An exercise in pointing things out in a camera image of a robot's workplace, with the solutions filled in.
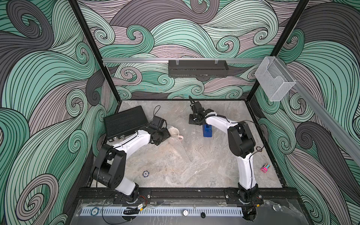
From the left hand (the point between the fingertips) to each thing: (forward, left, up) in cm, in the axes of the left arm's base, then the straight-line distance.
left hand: (167, 135), depth 89 cm
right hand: (+14, -15, -3) cm, 21 cm away
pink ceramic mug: (+2, -4, 0) cm, 5 cm away
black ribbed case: (+12, +34, -4) cm, 37 cm away
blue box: (+5, -27, -2) cm, 28 cm away
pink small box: (-18, -59, -6) cm, 62 cm away
